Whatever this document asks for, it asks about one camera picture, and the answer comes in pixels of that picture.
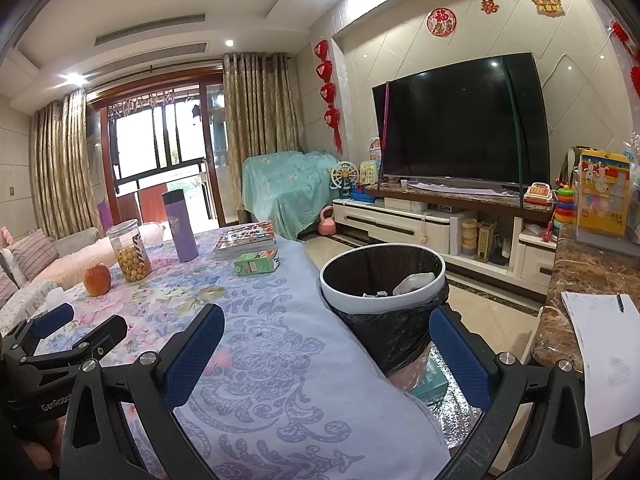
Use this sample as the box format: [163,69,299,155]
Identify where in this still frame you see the white bin with black bag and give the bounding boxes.
[320,244,450,378]

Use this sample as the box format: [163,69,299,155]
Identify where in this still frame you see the white paper sheets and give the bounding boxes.
[560,290,640,438]

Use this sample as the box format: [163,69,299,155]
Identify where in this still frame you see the colourful picture book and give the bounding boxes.
[212,220,278,261]

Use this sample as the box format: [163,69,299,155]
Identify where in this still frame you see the white television cabinet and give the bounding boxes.
[332,182,561,301]

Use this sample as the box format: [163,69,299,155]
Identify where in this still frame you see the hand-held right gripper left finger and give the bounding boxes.
[60,302,227,480]

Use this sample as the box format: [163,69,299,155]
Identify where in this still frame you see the gold patterned curtain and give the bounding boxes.
[30,89,103,241]
[221,51,303,226]

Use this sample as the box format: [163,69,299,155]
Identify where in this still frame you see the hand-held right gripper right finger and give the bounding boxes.
[429,306,593,480]

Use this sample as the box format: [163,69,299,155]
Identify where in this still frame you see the teal cardboard box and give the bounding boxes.
[405,357,448,403]

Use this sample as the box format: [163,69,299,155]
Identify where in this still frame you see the purple thermos bottle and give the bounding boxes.
[161,190,198,263]

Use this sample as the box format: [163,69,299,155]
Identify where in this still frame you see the red hanging heart decorations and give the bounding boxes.
[314,39,346,153]

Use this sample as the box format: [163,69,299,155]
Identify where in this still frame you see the black flat television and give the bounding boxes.
[371,52,551,188]

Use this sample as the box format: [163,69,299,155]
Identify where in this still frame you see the colourful toy house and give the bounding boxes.
[357,137,383,191]

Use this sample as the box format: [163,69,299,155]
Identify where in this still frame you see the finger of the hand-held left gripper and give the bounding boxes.
[7,302,76,356]
[21,314,129,377]

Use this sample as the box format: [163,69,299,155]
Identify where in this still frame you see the round red wall sticker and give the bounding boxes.
[426,7,457,37]

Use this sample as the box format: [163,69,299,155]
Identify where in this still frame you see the red toy cash register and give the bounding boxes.
[524,182,553,206]

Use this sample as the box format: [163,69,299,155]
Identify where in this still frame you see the pink striped cushion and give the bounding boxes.
[10,228,60,281]
[0,265,21,311]

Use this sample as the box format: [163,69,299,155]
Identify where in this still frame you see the person's left hand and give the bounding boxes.
[20,442,58,471]

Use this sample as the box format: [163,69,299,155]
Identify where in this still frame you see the clear jar of snack balls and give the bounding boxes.
[106,219,152,283]

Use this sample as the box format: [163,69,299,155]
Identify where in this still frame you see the rainbow stacking ring toy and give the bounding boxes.
[552,185,576,241]

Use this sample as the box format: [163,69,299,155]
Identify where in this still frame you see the wooden framed glass door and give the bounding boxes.
[85,72,231,231]

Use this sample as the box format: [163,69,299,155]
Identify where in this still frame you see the stack of yellow tubs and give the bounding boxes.
[461,217,478,261]

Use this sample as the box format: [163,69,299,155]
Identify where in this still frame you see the red balcony chair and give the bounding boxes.
[120,187,168,223]

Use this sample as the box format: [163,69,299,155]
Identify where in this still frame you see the silver foil mat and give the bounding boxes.
[425,350,483,453]

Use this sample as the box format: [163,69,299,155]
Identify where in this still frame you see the red knot wall decoration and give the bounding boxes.
[610,20,640,101]

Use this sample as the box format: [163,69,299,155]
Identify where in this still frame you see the green drink carton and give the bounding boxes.
[234,249,282,277]

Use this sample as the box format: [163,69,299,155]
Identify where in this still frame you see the toy ferris wheel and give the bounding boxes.
[330,161,358,201]

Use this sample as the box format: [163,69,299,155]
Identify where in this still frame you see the brown marble counter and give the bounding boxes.
[530,225,640,376]

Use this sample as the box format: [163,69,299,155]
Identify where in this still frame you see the yellow printed box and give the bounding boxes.
[577,149,632,238]

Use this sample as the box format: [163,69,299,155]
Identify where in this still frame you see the pink toy kettlebell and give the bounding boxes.
[317,205,337,237]

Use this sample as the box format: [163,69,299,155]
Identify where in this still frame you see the light floral sofa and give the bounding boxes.
[0,225,166,336]

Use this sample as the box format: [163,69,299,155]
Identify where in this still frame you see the red apple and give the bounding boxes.
[82,262,113,297]

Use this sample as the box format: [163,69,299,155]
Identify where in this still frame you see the teal cloth cover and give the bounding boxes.
[241,150,343,241]

